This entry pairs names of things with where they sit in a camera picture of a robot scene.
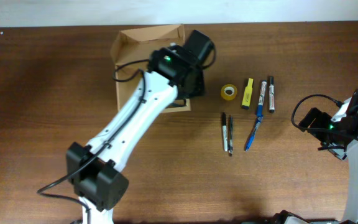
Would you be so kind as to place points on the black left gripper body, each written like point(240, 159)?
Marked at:
point(197, 84)

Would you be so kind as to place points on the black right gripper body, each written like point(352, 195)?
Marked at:
point(322, 122)

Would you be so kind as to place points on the yellow tape roll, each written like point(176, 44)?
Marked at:
point(228, 92)

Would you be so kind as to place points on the brown cardboard box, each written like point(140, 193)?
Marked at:
point(137, 44)

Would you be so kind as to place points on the yellow highlighter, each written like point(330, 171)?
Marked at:
point(247, 94)

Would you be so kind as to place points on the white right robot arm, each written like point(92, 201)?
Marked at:
point(337, 134)

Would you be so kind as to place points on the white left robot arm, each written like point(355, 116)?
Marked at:
point(172, 73)

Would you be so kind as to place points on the blue ballpoint pen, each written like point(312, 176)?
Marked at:
point(253, 132)

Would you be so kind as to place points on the black whiteboard marker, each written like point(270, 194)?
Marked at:
point(271, 95)

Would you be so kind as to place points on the blue whiteboard marker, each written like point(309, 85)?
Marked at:
point(261, 98)

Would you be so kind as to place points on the black permanent marker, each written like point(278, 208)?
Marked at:
point(224, 129)

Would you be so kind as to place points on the black ballpoint pen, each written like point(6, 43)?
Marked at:
point(230, 147)

